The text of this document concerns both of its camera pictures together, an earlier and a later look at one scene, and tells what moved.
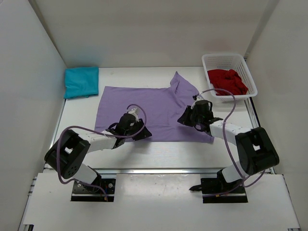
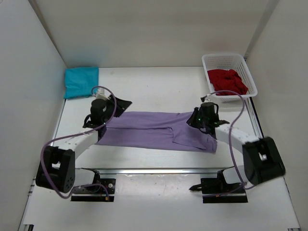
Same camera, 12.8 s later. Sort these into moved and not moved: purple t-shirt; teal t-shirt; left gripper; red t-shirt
Moved: left gripper; purple t-shirt
Not moved: red t-shirt; teal t-shirt
